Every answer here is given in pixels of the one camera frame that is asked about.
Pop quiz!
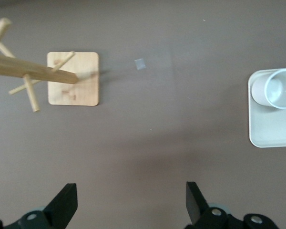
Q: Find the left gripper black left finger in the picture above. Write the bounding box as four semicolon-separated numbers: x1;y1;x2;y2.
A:
0;183;78;229

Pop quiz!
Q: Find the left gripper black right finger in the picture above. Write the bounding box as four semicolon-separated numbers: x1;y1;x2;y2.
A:
185;181;277;229

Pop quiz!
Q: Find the white cup black handle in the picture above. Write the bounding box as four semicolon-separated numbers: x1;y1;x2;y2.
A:
251;68;286;110

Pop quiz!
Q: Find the cream rabbit print tray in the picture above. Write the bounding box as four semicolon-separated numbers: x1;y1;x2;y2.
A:
247;69;286;149

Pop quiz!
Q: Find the wooden mug tree stand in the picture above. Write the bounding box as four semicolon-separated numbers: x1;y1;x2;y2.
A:
0;18;100;113

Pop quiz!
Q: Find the small clear tape patch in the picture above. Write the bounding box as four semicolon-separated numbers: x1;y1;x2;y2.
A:
134;58;146;70

